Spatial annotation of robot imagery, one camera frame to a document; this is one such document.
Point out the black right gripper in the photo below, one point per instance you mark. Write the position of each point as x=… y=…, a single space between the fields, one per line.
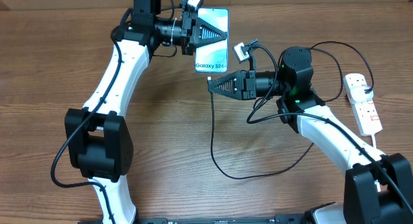
x=241 y=78

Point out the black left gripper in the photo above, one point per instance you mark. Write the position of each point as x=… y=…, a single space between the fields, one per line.
x=201 y=28

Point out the Galaxy smartphone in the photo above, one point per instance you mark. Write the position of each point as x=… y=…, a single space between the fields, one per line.
x=213 y=58

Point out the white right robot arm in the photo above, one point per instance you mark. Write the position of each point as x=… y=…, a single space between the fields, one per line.
x=378 y=187

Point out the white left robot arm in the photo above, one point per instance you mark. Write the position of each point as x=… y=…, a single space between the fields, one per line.
x=97 y=137

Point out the white charger adapter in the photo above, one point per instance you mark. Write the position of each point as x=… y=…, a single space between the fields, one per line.
x=360 y=94

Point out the white power strip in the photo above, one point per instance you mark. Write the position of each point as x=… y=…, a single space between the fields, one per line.
x=365 y=113

